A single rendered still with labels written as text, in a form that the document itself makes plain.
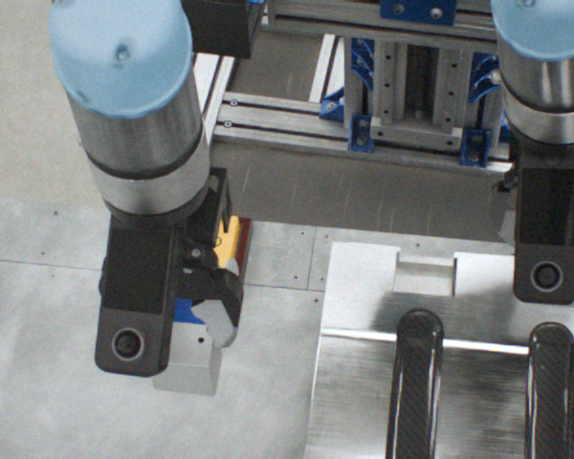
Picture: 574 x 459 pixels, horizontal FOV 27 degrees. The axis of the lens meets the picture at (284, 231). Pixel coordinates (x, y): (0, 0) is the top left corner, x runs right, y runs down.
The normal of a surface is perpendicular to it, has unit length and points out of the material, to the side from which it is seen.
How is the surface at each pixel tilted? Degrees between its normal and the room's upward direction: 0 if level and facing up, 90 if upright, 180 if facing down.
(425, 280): 0
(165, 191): 90
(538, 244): 41
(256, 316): 0
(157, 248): 30
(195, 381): 90
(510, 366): 2
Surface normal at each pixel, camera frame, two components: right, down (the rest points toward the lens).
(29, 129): -0.04, -0.54
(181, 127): 0.78, 0.50
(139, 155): 0.10, 0.84
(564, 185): -0.22, 0.14
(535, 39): -0.44, 0.83
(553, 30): -0.20, 0.88
